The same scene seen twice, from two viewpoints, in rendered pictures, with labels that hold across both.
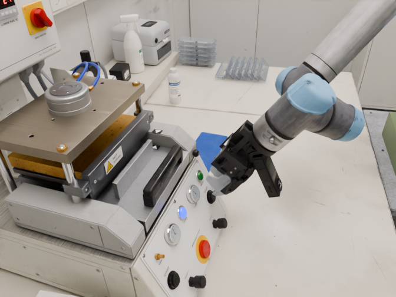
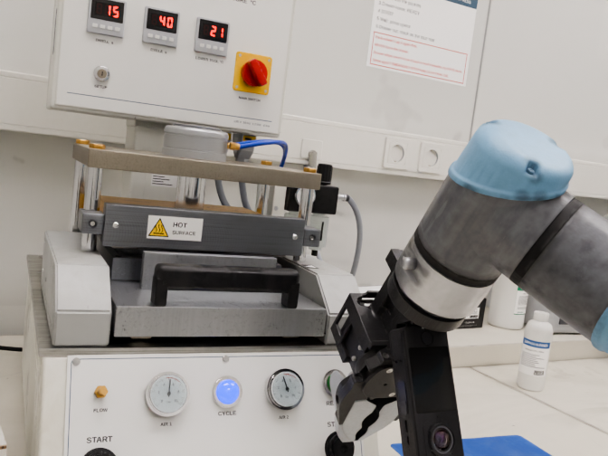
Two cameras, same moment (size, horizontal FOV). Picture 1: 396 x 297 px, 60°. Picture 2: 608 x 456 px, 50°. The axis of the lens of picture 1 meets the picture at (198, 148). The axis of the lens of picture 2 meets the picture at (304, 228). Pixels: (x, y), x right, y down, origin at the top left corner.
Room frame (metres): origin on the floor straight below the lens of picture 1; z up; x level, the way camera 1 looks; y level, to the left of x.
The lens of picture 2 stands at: (0.11, -0.45, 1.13)
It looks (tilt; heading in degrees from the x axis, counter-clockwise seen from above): 6 degrees down; 45
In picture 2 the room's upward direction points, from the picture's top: 7 degrees clockwise
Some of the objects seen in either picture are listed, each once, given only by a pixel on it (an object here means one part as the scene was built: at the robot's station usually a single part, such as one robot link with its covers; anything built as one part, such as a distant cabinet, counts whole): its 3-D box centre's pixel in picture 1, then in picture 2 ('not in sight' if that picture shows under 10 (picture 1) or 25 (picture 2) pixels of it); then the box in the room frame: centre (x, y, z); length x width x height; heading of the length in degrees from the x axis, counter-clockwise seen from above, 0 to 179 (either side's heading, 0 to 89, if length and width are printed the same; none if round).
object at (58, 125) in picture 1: (66, 111); (201, 177); (0.62, 0.26, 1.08); 0.31 x 0.24 x 0.13; 160
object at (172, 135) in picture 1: (147, 137); (306, 289); (0.69, 0.12, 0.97); 0.26 x 0.05 x 0.07; 70
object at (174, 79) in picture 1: (174, 85); (536, 349); (1.29, 0.09, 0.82); 0.05 x 0.05 x 0.14
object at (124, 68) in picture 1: (120, 73); (460, 309); (1.40, 0.33, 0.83); 0.09 x 0.06 x 0.07; 169
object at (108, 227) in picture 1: (75, 218); (71, 280); (0.43, 0.22, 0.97); 0.25 x 0.05 x 0.07; 70
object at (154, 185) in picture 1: (164, 173); (228, 286); (0.52, 0.07, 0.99); 0.15 x 0.02 x 0.04; 160
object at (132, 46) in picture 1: (132, 43); (514, 273); (1.52, 0.28, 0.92); 0.09 x 0.08 x 0.25; 103
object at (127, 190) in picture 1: (105, 168); (192, 275); (0.57, 0.20, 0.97); 0.30 x 0.22 x 0.08; 70
